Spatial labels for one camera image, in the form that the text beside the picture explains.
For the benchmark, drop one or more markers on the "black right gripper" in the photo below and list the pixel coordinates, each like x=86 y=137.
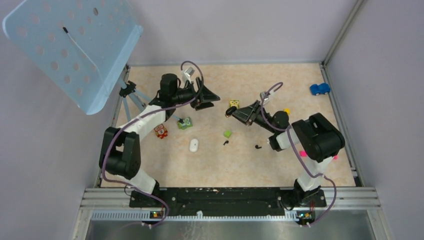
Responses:
x=248 y=114

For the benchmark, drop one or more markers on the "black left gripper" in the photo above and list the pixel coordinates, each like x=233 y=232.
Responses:
x=204 y=97

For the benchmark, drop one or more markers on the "black earbud charging case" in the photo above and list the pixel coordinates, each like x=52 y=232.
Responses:
x=229 y=112

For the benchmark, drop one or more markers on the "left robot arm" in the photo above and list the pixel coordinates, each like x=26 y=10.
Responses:
x=121 y=148

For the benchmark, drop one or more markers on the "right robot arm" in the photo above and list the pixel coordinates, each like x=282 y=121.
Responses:
x=320 y=140

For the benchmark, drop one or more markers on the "white earbud charging case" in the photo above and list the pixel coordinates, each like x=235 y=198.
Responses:
x=193 y=145

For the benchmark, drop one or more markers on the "yellow owl block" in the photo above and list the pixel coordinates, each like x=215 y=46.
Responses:
x=234 y=103

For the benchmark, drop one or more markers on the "green wooden cube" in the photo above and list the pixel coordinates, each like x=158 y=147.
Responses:
x=227 y=134

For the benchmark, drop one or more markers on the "green owl block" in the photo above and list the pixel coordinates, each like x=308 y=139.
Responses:
x=184 y=123

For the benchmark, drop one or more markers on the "red owl block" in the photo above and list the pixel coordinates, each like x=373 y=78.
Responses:
x=161 y=131

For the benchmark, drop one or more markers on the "pink plastic clip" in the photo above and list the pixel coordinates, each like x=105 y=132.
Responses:
x=302 y=153

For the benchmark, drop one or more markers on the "light blue tripod stand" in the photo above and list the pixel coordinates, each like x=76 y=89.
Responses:
x=129 y=92

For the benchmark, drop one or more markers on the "blue toy car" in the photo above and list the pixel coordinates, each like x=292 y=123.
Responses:
x=320 y=89

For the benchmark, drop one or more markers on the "light blue perforated tray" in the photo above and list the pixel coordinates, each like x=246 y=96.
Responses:
x=81 y=45

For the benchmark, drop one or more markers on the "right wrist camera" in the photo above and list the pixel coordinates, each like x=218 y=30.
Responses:
x=265 y=97

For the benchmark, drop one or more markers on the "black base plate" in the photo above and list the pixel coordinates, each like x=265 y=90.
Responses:
x=225 y=201

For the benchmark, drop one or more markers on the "aluminium frame rail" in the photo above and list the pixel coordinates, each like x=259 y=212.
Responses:
x=113 y=204

